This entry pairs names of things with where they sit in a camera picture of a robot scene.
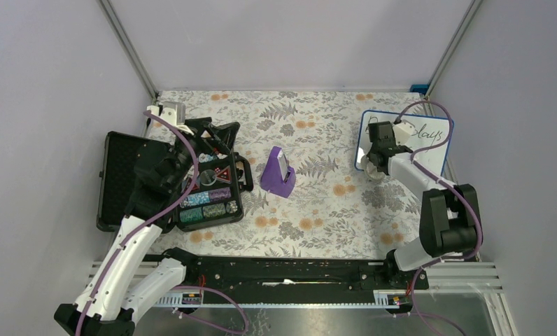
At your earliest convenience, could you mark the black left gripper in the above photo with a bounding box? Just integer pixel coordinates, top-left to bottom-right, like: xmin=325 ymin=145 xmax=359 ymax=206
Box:
xmin=167 ymin=116 xmax=240 ymax=190

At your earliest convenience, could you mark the silver mesh sponge eraser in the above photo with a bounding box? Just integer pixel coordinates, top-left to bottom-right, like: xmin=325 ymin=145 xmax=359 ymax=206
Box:
xmin=360 ymin=155 xmax=386 ymax=182

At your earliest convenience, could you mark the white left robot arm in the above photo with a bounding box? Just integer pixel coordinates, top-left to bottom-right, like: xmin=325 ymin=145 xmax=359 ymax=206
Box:
xmin=54 ymin=116 xmax=240 ymax=335

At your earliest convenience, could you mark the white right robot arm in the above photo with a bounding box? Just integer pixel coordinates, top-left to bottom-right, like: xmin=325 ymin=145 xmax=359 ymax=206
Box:
xmin=364 ymin=121 xmax=483 ymax=288

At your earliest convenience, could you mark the blue framed whiteboard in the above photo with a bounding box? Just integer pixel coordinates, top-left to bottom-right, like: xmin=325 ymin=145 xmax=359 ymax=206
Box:
xmin=354 ymin=110 xmax=453 ymax=174

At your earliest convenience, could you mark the black poker chip case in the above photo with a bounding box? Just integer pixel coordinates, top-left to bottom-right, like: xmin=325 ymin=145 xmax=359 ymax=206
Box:
xmin=97 ymin=131 xmax=253 ymax=233

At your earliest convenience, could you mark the purple wedge stand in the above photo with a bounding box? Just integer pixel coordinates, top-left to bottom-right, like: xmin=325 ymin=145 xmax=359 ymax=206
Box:
xmin=260 ymin=146 xmax=296 ymax=198

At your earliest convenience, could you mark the floral table mat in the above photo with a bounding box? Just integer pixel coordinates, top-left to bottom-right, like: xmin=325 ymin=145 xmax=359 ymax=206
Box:
xmin=150 ymin=91 xmax=452 ymax=259

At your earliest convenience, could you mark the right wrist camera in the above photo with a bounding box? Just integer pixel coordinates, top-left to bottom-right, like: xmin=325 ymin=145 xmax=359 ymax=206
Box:
xmin=393 ymin=120 xmax=416 ymax=146

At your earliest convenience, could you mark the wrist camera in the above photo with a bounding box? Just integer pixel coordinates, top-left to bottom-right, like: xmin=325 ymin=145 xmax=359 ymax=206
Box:
xmin=146 ymin=101 xmax=192 ymax=134
xmin=393 ymin=120 xmax=416 ymax=146

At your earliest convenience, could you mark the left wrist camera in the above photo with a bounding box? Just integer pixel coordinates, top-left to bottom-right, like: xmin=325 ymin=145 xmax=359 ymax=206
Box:
xmin=146 ymin=101 xmax=192 ymax=134

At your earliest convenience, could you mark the blue corner bracket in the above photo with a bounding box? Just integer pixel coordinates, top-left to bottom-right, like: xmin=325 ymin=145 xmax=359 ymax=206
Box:
xmin=409 ymin=84 xmax=430 ymax=95

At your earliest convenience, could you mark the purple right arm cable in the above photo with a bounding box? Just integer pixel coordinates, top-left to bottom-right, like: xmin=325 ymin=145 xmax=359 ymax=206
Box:
xmin=394 ymin=101 xmax=484 ymax=270

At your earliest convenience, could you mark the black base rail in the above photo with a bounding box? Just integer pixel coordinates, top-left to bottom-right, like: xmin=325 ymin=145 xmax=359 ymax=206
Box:
xmin=144 ymin=248 xmax=429 ymax=306

